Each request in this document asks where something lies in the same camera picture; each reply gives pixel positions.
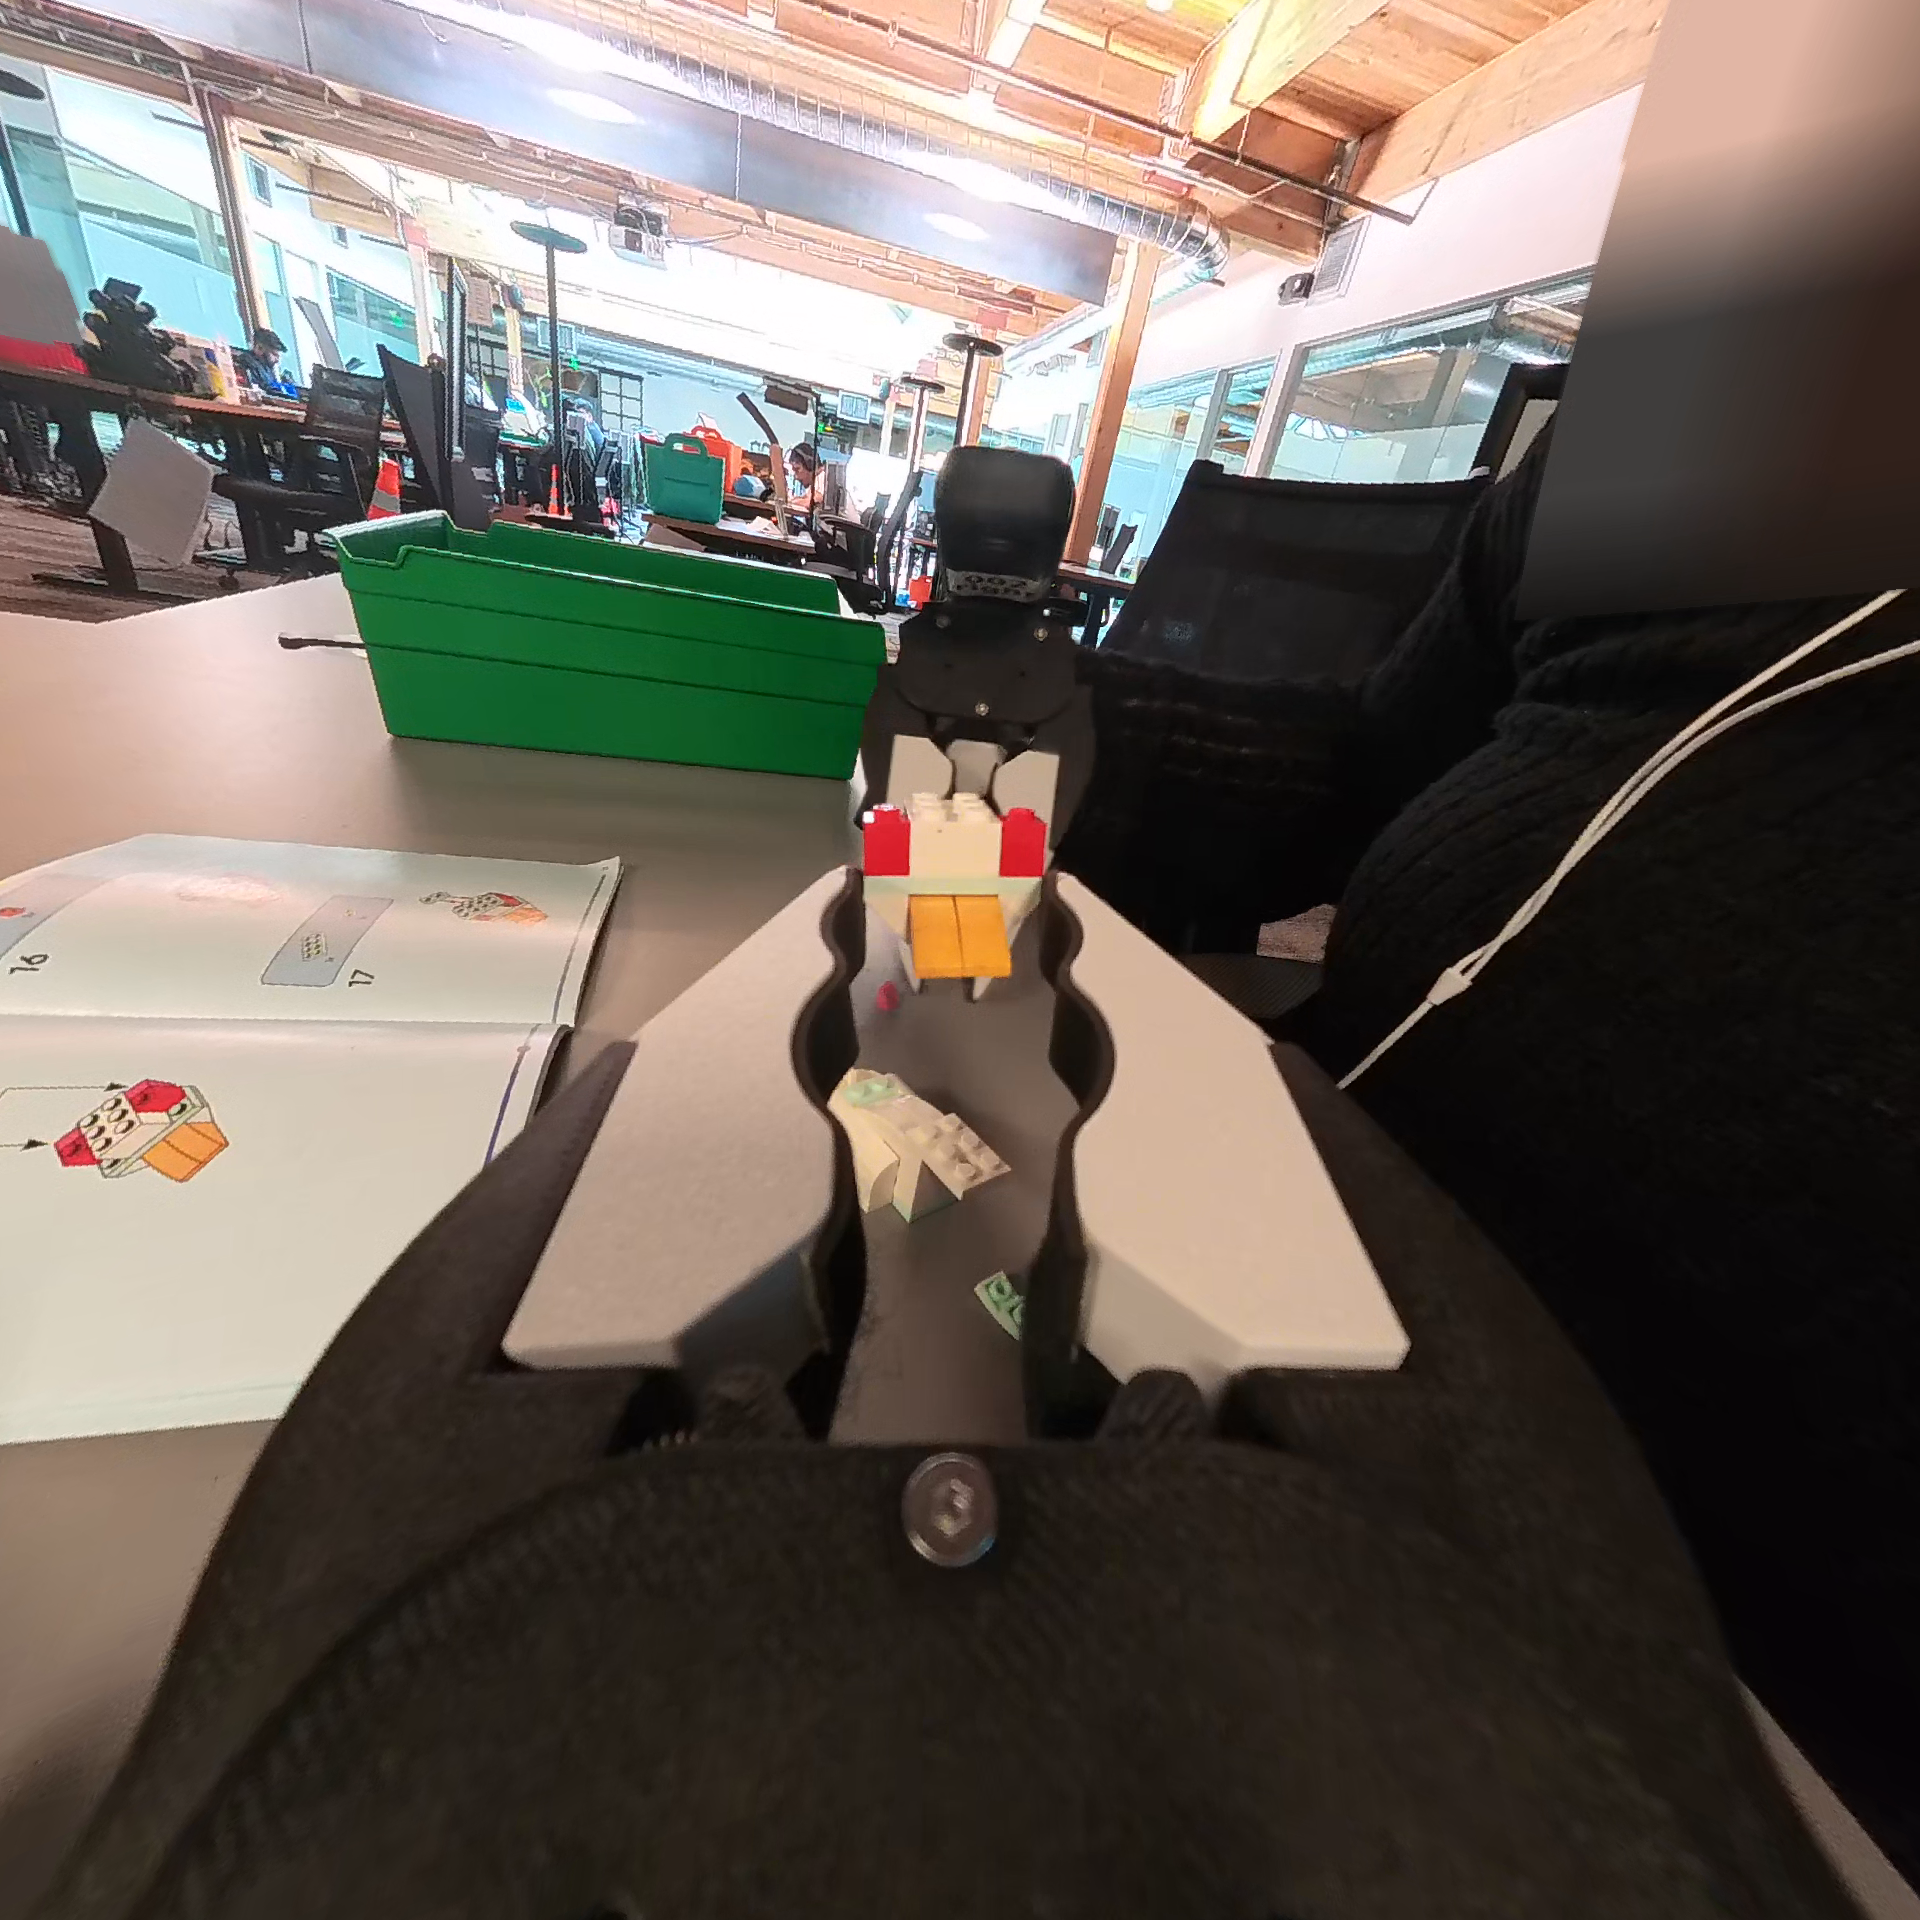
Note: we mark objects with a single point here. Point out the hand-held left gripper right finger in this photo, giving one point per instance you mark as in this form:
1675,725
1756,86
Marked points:
1230,1185

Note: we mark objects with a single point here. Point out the black computer monitor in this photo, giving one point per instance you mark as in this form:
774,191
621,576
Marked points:
443,435

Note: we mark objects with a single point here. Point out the person's black sweater torso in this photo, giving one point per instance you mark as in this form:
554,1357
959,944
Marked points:
1679,1125

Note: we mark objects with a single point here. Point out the green plastic bin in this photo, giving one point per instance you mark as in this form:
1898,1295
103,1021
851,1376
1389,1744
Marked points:
600,660

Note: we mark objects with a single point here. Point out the wall air vent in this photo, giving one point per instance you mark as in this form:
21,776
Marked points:
1333,262

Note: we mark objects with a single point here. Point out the green tote bag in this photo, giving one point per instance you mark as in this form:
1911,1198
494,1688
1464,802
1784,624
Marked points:
686,480

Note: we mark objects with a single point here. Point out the light green lego piece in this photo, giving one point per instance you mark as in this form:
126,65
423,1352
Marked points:
1002,1301

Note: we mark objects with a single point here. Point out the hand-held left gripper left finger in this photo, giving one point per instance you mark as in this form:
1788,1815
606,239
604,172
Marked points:
675,1170

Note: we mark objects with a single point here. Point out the ceiling projector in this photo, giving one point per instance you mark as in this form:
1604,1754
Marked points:
638,232

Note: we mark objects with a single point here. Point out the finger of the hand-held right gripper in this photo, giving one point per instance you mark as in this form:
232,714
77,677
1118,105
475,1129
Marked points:
918,765
1028,776

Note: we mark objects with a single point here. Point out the lego instruction booklet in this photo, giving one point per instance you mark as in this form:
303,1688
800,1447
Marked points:
240,1170

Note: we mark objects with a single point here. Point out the black swivel office chair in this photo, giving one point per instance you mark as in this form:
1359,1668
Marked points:
299,450

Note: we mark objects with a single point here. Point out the person's right forearm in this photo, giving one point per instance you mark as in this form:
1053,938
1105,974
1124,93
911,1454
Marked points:
1230,794

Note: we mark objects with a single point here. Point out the white lego assembly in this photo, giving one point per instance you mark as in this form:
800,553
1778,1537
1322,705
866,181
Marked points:
914,1148

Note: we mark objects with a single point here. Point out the orange traffic cone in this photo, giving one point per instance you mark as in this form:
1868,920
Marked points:
385,488

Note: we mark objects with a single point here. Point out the wooden office desk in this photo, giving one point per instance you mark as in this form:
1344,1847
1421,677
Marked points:
90,392

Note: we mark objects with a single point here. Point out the red white orange lego head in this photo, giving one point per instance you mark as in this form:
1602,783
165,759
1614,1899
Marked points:
952,884

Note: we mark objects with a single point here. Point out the black equipment on desk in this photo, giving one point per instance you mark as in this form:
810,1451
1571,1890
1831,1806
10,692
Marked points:
131,336

